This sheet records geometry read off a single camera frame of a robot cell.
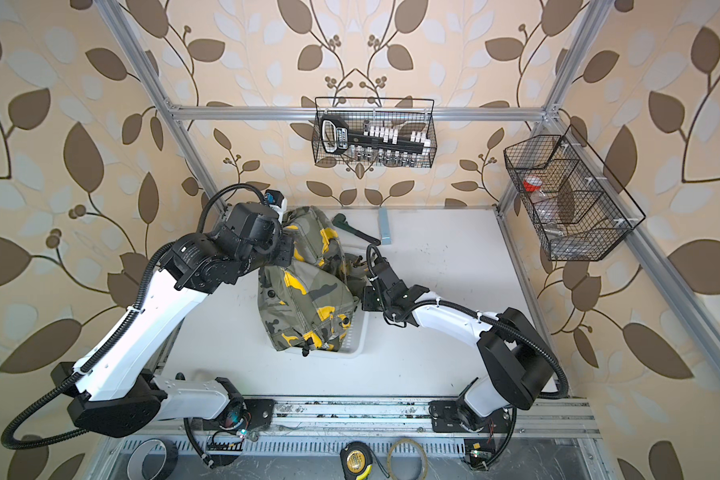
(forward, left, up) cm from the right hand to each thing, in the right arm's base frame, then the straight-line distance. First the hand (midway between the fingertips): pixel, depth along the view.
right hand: (365, 299), depth 87 cm
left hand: (+1, +16, +28) cm, 32 cm away
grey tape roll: (-35, +52, -4) cm, 62 cm away
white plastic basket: (-14, +3, +1) cm, 14 cm away
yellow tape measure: (-37, +3, -5) cm, 38 cm away
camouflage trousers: (-10, +13, +17) cm, 24 cm away
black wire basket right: (+9, -54, +26) cm, 60 cm away
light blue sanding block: (+33, -8, -4) cm, 34 cm away
